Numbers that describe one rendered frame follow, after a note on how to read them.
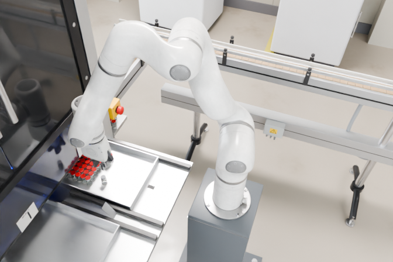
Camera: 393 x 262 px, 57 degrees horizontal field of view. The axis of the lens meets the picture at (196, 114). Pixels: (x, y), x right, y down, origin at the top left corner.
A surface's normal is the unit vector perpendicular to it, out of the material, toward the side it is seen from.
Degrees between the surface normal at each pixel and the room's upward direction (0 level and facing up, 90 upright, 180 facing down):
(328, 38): 90
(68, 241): 0
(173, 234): 0
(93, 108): 49
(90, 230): 0
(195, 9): 90
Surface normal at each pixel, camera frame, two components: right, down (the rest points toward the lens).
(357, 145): -0.34, 0.65
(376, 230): 0.03, -0.71
